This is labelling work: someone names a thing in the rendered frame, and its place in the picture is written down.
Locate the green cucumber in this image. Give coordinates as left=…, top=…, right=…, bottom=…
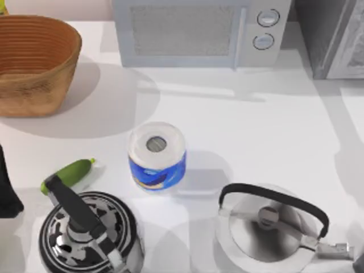
left=40, top=158, right=96, bottom=196

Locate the silver kettle with black handle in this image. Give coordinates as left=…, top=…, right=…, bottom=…
left=213, top=183, right=355, bottom=273

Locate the pale microwave oven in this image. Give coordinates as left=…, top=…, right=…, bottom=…
left=110, top=0, right=292, bottom=72

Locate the microwave knob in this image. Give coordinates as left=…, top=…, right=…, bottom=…
left=256, top=8, right=281, bottom=27
left=252, top=32, right=276, bottom=51

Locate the blue wrapped paper roll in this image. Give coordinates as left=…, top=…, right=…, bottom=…
left=127, top=121, right=188, bottom=195

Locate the woven brown basket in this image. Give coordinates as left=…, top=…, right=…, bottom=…
left=0, top=15, right=83, bottom=118

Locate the black patterned kettle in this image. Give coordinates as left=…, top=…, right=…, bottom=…
left=38, top=173, right=145, bottom=273

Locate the microwave door handle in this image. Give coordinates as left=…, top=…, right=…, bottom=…
left=234, top=7, right=247, bottom=71

